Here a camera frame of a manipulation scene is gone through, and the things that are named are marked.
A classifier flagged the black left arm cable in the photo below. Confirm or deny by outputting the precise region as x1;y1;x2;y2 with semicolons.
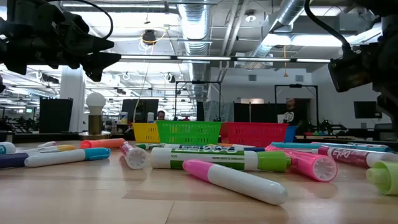
46;0;115;40

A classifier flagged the teal label white marker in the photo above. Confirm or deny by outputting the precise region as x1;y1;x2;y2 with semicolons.
0;141;17;155

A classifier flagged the black wall monitor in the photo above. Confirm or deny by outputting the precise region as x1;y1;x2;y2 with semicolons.
353;100;383;119

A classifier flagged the thick red Expo marker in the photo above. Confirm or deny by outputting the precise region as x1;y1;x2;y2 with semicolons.
317;145;398;169

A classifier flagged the red plastic basket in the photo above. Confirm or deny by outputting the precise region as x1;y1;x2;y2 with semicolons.
220;121;289;148

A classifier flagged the black partition panel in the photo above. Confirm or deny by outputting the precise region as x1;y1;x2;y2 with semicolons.
39;97;75;134

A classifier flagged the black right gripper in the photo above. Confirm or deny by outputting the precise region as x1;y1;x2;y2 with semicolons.
369;37;398;133

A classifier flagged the pink highlighter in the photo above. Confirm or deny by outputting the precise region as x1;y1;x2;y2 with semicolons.
265;145;339;183

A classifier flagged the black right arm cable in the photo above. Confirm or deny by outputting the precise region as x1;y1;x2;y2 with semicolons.
303;0;355;55

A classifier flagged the silver ventilation duct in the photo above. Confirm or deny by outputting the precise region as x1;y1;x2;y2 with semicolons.
176;0;215;102
248;0;307;62

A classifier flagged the blue plastic basket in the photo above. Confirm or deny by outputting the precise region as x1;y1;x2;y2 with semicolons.
283;125;299;144

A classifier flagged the thin blue Expo marker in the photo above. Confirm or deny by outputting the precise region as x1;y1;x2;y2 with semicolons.
0;152;31;169

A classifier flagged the orange highlighter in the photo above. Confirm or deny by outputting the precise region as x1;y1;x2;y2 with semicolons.
79;138;126;150

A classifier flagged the black desk monitor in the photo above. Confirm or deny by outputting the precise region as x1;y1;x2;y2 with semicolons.
121;98;160;123

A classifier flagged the small yellow white marker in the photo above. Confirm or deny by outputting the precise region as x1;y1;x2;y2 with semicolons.
18;144;76;154

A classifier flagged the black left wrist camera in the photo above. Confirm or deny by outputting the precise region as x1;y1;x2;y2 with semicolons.
52;11;91;40

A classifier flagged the black rig frame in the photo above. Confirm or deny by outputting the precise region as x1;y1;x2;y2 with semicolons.
174;80;222;122
274;83;320;127

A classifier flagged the long ceiling light strip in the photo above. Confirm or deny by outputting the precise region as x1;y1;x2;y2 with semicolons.
119;54;332;64

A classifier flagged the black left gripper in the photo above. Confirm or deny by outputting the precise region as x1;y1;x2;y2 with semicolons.
0;0;122;82

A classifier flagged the white column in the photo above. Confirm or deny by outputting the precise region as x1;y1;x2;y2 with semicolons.
59;65;86;133

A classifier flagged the thick green Expo marker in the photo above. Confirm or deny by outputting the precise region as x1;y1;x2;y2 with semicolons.
150;146;292;173

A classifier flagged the black ceiling device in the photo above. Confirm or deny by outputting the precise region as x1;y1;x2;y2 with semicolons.
141;29;157;46

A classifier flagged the black partition screen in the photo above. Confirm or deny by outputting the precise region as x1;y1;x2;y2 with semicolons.
233;102;289;123

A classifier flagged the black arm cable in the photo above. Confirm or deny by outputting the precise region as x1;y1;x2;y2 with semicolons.
46;0;115;40
303;0;355;55

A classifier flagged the small light blue white marker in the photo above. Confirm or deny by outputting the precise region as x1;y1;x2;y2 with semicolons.
24;147;111;168

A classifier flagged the thin green marker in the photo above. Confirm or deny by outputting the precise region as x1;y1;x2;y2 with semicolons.
136;142;165;151

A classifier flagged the magenta Expo marker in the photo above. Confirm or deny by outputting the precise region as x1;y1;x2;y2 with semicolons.
119;141;149;170

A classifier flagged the yellow plastic basket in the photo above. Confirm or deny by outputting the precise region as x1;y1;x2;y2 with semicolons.
132;122;161;144

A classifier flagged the white bulb lamp brass base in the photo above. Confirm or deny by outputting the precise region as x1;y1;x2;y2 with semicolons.
78;91;112;141

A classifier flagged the blue highlighter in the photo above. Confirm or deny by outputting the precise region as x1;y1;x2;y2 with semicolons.
310;142;393;153
269;141;323;151

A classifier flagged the green plastic basket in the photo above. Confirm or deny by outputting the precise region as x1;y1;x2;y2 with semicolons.
155;120;223;146

